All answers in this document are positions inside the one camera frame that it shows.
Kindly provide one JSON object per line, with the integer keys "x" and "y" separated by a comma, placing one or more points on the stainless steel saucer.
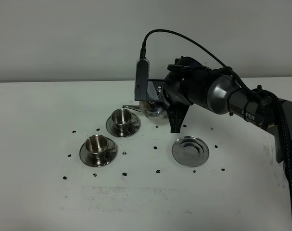
{"x": 90, "y": 161}
{"x": 120, "y": 132}

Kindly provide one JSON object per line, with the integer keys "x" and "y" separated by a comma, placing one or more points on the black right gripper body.
{"x": 169, "y": 96}

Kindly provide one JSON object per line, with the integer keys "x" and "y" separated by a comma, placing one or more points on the stainless steel teacup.
{"x": 99, "y": 145}
{"x": 122, "y": 119}

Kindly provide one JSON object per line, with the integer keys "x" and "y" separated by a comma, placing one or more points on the stainless steel teapot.
{"x": 151, "y": 110}

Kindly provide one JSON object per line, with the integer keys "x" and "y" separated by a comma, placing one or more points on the front stainless steel teacup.
{"x": 99, "y": 145}

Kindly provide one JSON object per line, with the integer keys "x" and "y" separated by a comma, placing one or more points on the front stainless steel saucer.
{"x": 90, "y": 161}

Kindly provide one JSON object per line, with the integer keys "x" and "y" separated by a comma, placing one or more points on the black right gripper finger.
{"x": 176, "y": 114}

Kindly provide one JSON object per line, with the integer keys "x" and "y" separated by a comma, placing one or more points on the steel teapot saucer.
{"x": 190, "y": 151}

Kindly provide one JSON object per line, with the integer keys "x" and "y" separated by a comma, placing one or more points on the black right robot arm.
{"x": 221, "y": 91}

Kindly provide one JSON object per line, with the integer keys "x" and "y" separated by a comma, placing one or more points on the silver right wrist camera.
{"x": 141, "y": 80}

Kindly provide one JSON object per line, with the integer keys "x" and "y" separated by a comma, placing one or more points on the rear stainless steel teacup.
{"x": 122, "y": 119}

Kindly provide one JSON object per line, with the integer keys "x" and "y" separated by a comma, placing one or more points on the rear stainless steel saucer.
{"x": 120, "y": 132}

